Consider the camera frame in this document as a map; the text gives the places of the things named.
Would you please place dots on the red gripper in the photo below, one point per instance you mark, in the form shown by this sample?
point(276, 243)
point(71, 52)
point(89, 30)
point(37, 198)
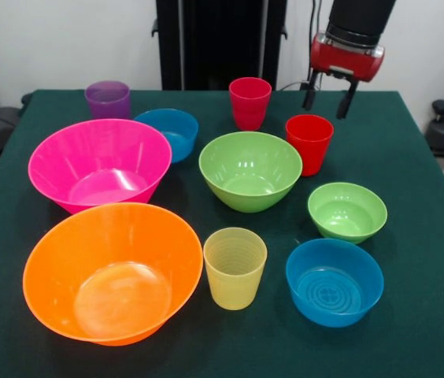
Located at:
point(344, 59)

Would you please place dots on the red plastic cup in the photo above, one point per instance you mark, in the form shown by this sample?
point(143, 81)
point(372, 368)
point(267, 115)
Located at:
point(310, 153)

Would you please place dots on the crimson pink plastic cup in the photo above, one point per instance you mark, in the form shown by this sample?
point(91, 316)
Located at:
point(249, 110)

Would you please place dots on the large green plastic bowl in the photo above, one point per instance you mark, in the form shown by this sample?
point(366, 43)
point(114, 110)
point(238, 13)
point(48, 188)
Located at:
point(249, 177)

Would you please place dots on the small green plastic bowl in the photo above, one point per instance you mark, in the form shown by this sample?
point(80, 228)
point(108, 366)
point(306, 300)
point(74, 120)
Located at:
point(346, 216)

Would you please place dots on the blue plastic bowl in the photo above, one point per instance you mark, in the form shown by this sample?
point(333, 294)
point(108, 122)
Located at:
point(334, 287)
point(178, 130)

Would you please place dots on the yellow plastic cup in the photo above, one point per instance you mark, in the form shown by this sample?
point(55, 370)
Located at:
point(234, 283)

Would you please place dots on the purple plastic cup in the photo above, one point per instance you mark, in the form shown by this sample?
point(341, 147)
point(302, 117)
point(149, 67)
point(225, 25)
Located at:
point(108, 104)

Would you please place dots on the dark green table cloth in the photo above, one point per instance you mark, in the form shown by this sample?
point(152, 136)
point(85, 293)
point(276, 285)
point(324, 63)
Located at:
point(383, 315)

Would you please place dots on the large pink plastic bowl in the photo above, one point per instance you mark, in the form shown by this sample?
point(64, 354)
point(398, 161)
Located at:
point(100, 169)

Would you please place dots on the orange plastic bowl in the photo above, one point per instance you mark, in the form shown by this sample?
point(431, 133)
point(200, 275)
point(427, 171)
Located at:
point(112, 275)

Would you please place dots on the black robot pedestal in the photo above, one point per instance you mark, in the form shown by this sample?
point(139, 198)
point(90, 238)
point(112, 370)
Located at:
point(222, 43)

